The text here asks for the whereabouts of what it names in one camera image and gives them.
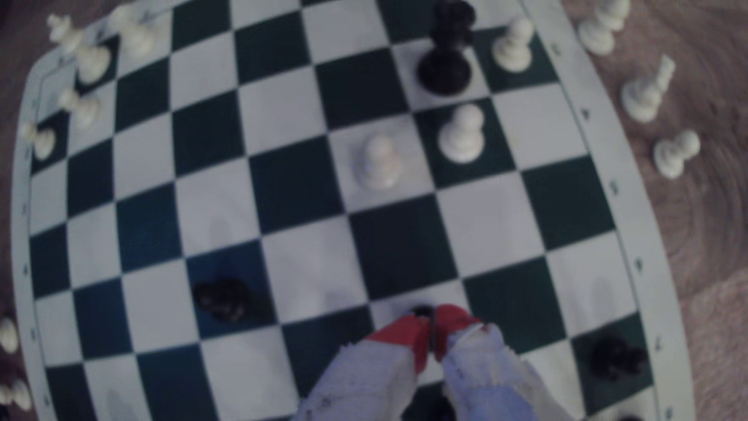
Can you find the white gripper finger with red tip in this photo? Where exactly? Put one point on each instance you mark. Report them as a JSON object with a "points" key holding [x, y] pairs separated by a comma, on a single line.
{"points": [[374, 380], [491, 380]]}

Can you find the black chess queen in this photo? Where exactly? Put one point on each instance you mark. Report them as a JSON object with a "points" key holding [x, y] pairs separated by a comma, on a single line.
{"points": [[445, 67]]}

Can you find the black chess pawn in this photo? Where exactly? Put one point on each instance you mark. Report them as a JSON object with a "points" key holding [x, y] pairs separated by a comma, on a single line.
{"points": [[422, 311], [225, 299], [616, 356]]}

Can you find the green and white chess mat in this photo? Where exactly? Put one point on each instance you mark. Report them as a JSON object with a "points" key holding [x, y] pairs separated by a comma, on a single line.
{"points": [[309, 187]]}

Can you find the white chess pawn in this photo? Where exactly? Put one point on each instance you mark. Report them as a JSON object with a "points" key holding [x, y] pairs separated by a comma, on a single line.
{"points": [[671, 156], [85, 109], [513, 50], [461, 139], [17, 395], [8, 336], [378, 165], [42, 142]]}

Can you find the white chess bishop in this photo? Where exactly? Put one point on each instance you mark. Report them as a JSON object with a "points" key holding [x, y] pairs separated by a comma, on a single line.
{"points": [[641, 98]]}

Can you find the white chess piece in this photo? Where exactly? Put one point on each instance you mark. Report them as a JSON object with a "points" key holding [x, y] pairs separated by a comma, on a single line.
{"points": [[595, 36]]}

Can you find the white chess rook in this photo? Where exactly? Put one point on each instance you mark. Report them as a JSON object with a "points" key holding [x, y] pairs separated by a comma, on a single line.
{"points": [[135, 34]]}

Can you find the white chess king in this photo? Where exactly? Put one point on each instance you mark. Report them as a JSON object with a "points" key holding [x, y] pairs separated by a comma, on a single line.
{"points": [[90, 59]]}

